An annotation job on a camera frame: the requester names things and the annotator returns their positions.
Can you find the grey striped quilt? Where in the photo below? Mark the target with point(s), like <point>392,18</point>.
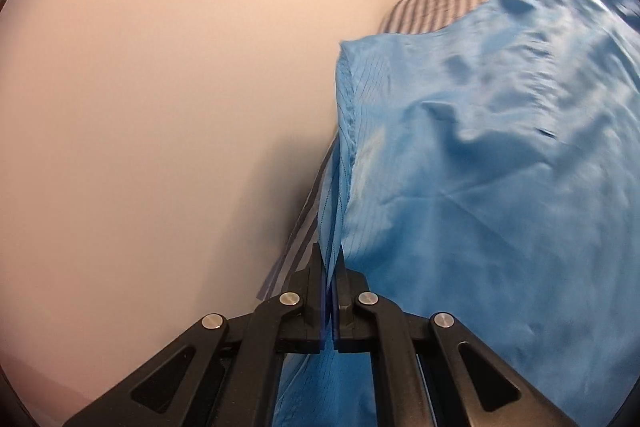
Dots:
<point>425,9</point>

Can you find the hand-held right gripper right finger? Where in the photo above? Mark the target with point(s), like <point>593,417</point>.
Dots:
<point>345,307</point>

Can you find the blue zip work coat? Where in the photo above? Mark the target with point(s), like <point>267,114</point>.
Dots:
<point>475,182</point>

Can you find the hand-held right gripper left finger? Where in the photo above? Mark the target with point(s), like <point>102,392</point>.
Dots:
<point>311,307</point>

